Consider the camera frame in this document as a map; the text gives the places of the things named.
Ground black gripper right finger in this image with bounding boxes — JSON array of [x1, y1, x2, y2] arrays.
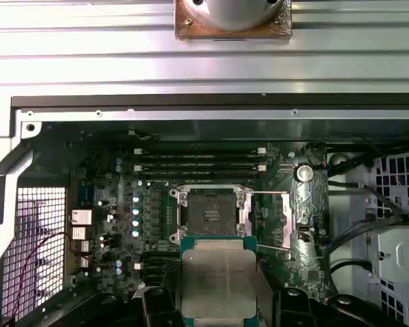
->
[[271, 287, 409, 327]]

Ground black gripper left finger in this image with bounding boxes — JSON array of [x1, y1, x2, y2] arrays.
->
[[88, 287, 182, 327]]

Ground silver green CPU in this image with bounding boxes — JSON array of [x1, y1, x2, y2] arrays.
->
[[179, 236, 273, 325]]

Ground thin metal locking lever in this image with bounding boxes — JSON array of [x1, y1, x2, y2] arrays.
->
[[257, 242, 290, 253]]

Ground metal socket cover frame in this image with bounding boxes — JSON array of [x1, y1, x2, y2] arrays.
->
[[239, 191, 297, 252]]

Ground black RAM slot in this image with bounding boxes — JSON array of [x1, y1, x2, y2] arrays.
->
[[138, 171, 262, 179], [133, 164, 267, 172], [143, 252, 181, 262], [133, 146, 267, 155], [145, 264, 181, 275], [136, 154, 262, 163]]

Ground CPU socket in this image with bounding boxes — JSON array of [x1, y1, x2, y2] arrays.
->
[[168, 185, 252, 245]]

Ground green motherboard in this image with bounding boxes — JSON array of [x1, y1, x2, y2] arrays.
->
[[30, 131, 330, 307]]

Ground silver perforated drive cage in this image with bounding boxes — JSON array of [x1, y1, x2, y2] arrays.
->
[[374, 145, 409, 327]]

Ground round coin battery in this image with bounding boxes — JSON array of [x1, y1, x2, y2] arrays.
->
[[294, 163, 315, 184]]

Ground black silver PC case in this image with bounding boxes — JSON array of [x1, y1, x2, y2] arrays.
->
[[0, 93, 409, 327]]

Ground black cable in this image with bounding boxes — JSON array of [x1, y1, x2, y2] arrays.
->
[[329, 259, 374, 284], [327, 180, 408, 221], [328, 213, 409, 262]]

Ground red and black wire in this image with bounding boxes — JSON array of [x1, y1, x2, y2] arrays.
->
[[12, 231, 73, 321]]

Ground square brown base plate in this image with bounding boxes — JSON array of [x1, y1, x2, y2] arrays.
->
[[175, 0, 293, 44]]

